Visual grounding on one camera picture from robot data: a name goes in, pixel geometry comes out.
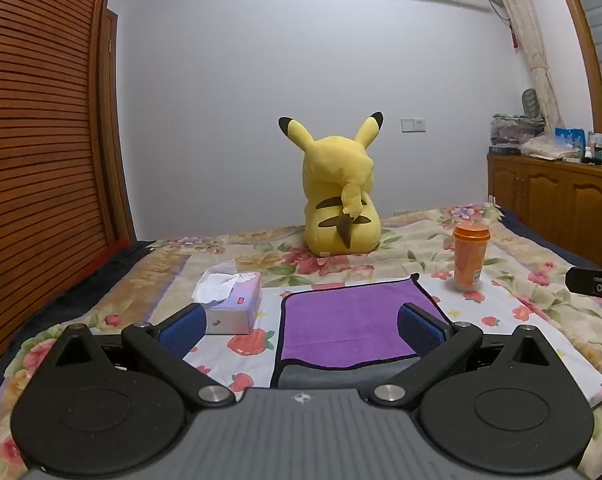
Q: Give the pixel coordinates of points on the yellow plush toy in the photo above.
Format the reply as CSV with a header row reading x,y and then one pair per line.
x,y
338,190

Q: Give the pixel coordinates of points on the floral blanket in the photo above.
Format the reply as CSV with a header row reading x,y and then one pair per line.
x,y
291,255

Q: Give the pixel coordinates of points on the blue packet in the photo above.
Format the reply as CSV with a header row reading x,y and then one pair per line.
x,y
571,140

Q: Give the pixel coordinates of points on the dark flat box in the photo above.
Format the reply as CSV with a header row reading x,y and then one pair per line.
x,y
504,150

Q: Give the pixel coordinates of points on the grey towel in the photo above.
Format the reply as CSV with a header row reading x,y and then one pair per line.
x,y
331,374

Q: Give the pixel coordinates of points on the dark blue bed sheet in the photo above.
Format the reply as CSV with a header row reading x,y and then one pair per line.
x,y
106,260

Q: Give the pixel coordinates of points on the clear bag of clothes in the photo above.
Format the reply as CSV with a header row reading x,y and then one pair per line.
x,y
516,130

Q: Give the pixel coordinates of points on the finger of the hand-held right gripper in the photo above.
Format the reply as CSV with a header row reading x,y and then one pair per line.
x,y
588,282

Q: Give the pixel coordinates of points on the red hanging ornament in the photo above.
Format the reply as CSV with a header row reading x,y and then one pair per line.
x,y
514,37

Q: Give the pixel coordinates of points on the wooden window frame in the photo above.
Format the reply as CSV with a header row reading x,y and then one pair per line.
x,y
583,45

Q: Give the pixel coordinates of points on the wooden slatted wardrobe door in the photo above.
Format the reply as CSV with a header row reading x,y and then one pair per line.
x,y
36,160

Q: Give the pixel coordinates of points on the beige folded cloth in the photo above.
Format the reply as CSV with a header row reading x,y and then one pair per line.
x,y
548,149

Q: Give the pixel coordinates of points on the wooden cabinet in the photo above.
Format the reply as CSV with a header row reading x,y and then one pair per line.
x,y
556,200

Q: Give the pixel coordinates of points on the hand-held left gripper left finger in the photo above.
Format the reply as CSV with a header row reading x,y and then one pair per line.
x,y
183,331

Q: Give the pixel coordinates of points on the strawberry print white cloth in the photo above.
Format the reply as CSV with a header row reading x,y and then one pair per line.
x,y
486,305

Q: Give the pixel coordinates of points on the purple towel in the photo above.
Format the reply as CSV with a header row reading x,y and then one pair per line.
x,y
341,320

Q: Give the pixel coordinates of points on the orange cup with lid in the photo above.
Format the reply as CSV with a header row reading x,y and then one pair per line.
x,y
471,260

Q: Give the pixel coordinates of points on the beige curtain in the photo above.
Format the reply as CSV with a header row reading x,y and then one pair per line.
x,y
528,45

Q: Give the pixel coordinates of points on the white wall socket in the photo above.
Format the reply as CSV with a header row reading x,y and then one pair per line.
x,y
413,124

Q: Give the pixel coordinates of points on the white tissue box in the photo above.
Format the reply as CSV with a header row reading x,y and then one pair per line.
x,y
231,305

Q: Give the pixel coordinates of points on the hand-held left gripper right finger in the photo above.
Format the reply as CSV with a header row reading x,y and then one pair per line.
x,y
421,332

